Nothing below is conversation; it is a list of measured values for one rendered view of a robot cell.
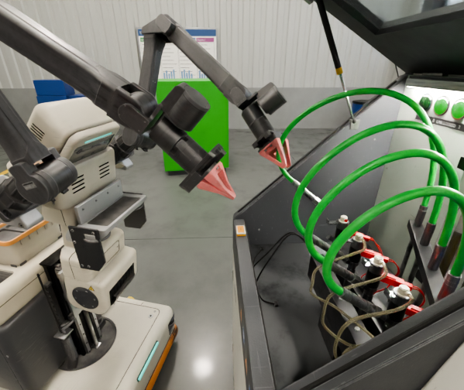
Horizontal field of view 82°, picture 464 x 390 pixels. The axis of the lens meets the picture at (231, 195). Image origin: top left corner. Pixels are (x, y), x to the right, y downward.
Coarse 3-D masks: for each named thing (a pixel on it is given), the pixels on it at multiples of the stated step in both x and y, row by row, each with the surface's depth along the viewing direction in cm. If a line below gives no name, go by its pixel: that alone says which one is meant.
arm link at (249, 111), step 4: (256, 100) 76; (252, 104) 76; (256, 104) 77; (260, 104) 75; (248, 108) 76; (252, 108) 76; (256, 108) 76; (260, 108) 78; (244, 112) 77; (248, 112) 76; (252, 112) 76; (256, 112) 75; (260, 112) 76; (244, 116) 77; (248, 116) 76; (252, 116) 75; (256, 116) 75; (260, 116) 75; (264, 116) 76; (244, 120) 79; (248, 120) 76; (252, 120) 76; (248, 124) 77; (252, 124) 76
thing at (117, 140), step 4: (116, 136) 102; (120, 136) 99; (112, 140) 101; (116, 140) 100; (120, 140) 100; (112, 144) 101; (116, 144) 100; (120, 144) 100; (124, 144) 100; (120, 148) 100; (124, 148) 101; (128, 148) 101; (132, 148) 102; (120, 152) 101; (124, 152) 101; (128, 152) 103; (132, 152) 106; (124, 156) 103; (128, 156) 107; (120, 160) 102
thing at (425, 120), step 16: (336, 96) 64; (400, 96) 59; (304, 112) 68; (416, 112) 60; (288, 128) 70; (432, 128) 60; (432, 144) 61; (432, 160) 62; (288, 176) 76; (432, 176) 64
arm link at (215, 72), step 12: (156, 24) 88; (168, 24) 85; (168, 36) 88; (180, 36) 87; (180, 48) 87; (192, 48) 85; (204, 48) 87; (192, 60) 85; (204, 60) 83; (216, 60) 83; (204, 72) 83; (216, 72) 81; (228, 72) 80; (216, 84) 81; (228, 84) 78; (240, 84) 77; (228, 96) 78
